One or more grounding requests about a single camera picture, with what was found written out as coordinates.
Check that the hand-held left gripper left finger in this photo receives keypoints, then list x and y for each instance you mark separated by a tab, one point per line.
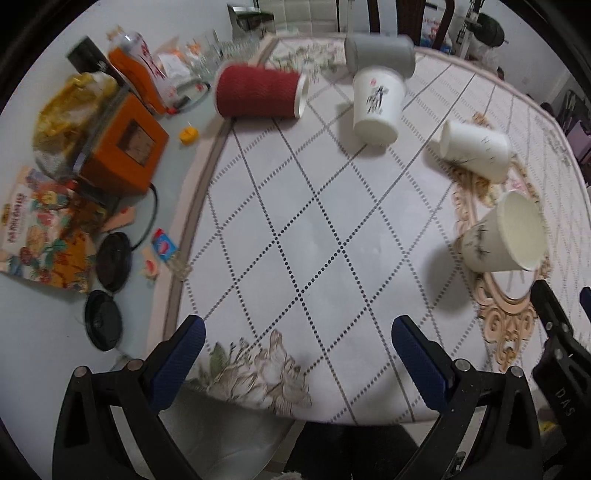
181	357

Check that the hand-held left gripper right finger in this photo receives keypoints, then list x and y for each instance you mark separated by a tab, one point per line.
418	364

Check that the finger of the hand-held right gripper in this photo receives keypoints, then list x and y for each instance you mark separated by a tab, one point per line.
586	300
551	311

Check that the white cup with bamboo print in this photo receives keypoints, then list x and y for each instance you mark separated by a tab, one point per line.
501	240
478	147

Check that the white cup with figure print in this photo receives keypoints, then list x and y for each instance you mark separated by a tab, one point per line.
376	106

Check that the red ribbed paper cup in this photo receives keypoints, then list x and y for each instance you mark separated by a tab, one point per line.
256	90

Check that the grey paper cup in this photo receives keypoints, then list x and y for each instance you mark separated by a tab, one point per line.
381	53

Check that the black round lid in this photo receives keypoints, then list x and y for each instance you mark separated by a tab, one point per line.
113	261
102	321

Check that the small pink packet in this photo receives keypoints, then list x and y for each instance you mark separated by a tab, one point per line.
150	267

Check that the person's dark trousers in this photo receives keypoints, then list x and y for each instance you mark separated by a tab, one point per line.
355	452

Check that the small blue packet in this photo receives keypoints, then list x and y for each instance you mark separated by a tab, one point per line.
164	243

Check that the white patterned table mat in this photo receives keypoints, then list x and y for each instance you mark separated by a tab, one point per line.
323	230

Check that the floral printed packet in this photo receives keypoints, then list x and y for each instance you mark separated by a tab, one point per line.
41	230

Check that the orange box with window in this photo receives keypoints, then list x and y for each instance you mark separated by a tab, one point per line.
115	152

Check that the black rimmed glass lid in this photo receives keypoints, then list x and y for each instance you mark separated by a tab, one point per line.
190	94

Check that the gold foil bag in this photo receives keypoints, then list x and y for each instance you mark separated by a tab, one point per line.
62	113

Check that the orange carton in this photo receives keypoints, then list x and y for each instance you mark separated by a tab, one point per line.
138	76

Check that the white plastic bag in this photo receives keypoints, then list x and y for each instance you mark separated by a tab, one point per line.
174	62

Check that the group of clear glasses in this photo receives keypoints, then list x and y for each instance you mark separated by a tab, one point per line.
221	50

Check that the black power adapter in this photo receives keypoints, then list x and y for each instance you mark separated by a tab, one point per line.
85	55

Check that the clear plastic bottle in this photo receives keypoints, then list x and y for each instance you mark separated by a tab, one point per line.
131	41

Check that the dark wooden chair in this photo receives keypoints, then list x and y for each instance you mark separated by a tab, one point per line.
406	18

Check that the dark tea box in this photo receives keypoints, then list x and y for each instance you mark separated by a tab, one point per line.
251	19

